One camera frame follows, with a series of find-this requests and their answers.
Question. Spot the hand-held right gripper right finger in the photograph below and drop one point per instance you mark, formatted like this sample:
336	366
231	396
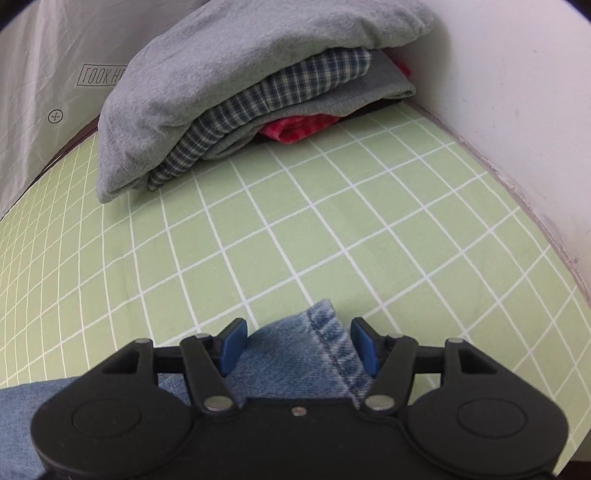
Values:
363	342

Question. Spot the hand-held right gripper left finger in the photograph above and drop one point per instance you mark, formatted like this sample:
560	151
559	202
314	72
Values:
233	345

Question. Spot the blue denim jeans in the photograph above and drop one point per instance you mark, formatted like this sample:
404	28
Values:
288	364

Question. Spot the red patterned garment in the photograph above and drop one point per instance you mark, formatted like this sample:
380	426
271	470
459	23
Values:
298	129

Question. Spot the blue plaid shirt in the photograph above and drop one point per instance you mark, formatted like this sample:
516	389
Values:
240	108

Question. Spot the dark grey folded garment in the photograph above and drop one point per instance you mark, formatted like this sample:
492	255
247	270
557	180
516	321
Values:
323	99

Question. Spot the dark brown bed edge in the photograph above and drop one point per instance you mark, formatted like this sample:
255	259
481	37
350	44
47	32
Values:
69	145

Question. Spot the light grey sweatshirt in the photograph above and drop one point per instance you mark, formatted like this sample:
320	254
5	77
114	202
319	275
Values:
221	69

